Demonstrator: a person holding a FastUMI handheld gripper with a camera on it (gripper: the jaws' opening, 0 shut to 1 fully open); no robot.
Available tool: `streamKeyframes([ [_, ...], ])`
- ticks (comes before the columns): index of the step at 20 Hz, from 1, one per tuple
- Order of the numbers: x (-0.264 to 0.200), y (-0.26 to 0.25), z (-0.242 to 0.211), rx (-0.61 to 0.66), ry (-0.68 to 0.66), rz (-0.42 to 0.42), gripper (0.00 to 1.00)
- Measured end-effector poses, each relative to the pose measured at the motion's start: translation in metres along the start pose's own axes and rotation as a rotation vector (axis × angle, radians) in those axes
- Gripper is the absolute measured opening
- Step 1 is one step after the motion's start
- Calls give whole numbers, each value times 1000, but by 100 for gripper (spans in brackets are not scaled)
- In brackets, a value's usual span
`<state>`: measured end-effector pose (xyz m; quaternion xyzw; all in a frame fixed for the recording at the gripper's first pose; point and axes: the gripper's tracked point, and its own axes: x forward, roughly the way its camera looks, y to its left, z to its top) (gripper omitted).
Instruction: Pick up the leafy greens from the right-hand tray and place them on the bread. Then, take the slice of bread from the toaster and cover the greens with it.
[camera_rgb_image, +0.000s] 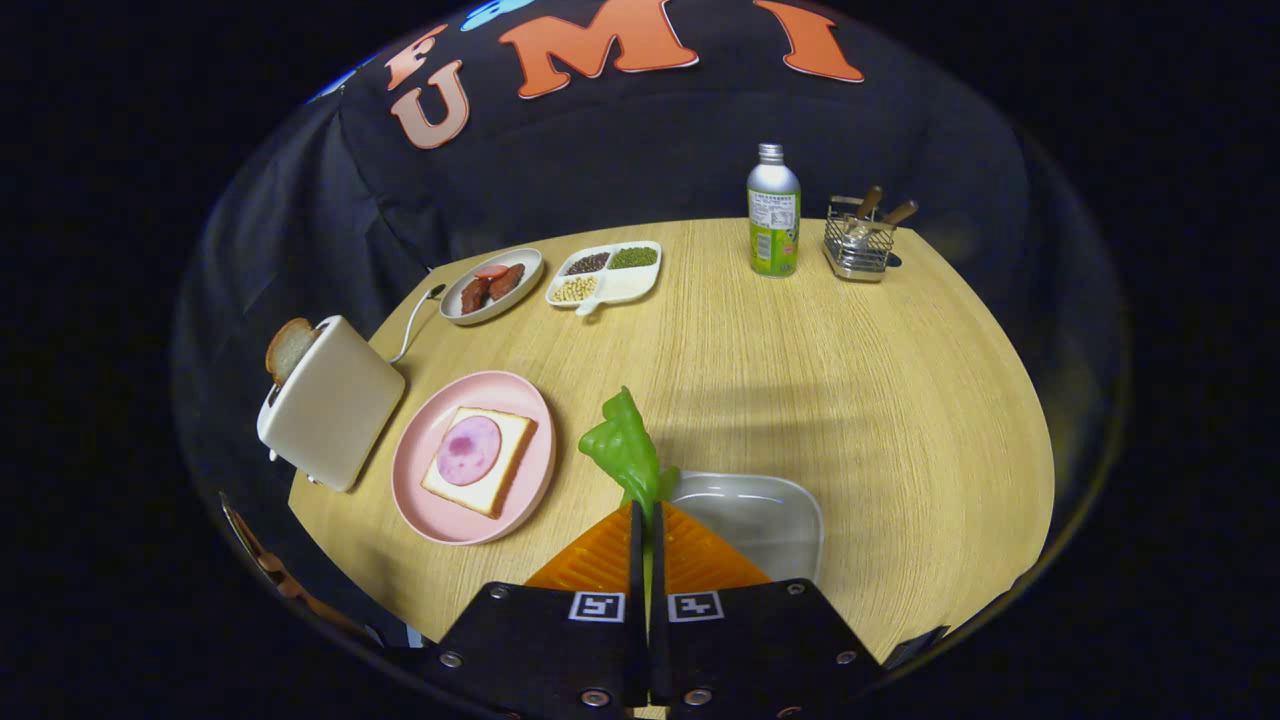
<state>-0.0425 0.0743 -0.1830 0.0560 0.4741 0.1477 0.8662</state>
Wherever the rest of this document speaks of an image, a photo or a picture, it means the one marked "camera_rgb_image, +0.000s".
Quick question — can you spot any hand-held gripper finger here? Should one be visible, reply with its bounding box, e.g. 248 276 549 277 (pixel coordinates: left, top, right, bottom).
420 503 651 720
650 503 886 720

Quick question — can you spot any green lettuce leaf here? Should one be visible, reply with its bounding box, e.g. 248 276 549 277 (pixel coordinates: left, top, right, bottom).
578 386 681 521

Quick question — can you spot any toasted bread slice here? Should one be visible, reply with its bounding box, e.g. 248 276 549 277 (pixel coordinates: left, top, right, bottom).
265 318 321 386

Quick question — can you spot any white square plate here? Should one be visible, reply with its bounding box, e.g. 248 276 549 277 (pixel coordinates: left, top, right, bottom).
665 471 825 584

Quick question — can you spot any white bread slice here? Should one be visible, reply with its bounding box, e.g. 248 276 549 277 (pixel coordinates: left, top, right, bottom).
421 406 539 519

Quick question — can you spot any pink ham slice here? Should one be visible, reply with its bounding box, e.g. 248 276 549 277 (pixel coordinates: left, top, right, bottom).
436 415 503 488

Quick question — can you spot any pink round plate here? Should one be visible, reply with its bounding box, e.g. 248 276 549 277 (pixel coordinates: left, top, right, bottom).
391 371 557 546

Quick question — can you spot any white divided dish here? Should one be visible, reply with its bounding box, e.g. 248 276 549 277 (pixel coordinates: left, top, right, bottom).
545 241 663 317

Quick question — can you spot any round white meat plate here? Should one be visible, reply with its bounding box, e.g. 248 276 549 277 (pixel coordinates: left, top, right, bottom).
440 248 544 327

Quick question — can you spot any cream white toaster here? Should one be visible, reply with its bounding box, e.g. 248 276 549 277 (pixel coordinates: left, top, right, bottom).
257 315 407 493

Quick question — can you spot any silver and green bottle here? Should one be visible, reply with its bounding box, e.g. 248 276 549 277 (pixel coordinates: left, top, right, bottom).
746 143 802 279

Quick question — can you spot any black backdrop cloth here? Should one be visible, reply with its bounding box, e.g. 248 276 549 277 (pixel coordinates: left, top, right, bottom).
170 0 1131 641

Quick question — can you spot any white toaster cable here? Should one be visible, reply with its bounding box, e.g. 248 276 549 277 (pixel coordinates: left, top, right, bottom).
388 285 446 364

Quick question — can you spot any metal wire basket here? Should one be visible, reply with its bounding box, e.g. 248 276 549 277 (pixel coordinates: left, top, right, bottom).
823 196 898 284

